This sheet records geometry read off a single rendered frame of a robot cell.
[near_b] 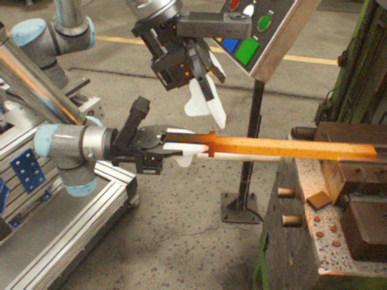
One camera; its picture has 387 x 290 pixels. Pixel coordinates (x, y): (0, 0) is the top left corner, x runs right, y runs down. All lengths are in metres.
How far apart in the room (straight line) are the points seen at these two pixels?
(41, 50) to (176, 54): 0.77
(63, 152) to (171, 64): 0.31
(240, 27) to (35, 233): 1.35
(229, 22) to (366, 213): 0.40
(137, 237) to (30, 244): 0.50
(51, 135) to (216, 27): 0.40
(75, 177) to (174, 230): 1.02
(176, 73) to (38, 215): 1.27
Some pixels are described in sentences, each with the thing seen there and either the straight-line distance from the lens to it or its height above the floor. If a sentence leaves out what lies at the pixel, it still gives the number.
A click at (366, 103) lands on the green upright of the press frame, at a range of 0.91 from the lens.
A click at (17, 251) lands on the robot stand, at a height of 0.21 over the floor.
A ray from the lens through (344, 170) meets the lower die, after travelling 0.66.
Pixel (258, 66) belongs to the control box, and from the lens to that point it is 0.97.
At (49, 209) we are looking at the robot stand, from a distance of 1.66.
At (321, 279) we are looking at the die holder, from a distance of 0.63.
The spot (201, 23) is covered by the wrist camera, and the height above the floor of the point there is 1.26.
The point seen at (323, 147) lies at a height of 1.01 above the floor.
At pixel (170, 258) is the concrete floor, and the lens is 1.61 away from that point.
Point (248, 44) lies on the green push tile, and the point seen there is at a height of 1.03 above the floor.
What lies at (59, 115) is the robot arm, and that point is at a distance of 0.80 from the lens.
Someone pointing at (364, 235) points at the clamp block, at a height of 0.98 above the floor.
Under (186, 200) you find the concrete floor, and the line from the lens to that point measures 1.80.
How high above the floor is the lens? 1.43
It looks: 42 degrees down
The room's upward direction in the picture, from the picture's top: straight up
